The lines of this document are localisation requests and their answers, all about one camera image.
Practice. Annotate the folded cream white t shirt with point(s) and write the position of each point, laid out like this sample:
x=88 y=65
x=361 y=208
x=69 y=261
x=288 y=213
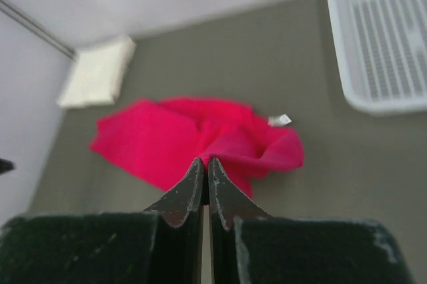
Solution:
x=96 y=74

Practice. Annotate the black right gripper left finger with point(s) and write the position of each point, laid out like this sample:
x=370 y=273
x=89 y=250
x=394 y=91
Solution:
x=160 y=244

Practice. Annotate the pink red t shirt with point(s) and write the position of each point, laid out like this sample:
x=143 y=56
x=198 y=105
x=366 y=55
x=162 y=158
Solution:
x=157 y=141

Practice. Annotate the white perforated plastic basket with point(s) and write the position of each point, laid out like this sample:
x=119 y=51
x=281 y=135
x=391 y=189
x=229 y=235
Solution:
x=381 y=53

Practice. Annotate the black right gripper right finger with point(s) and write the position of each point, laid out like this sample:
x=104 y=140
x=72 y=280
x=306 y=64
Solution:
x=251 y=246

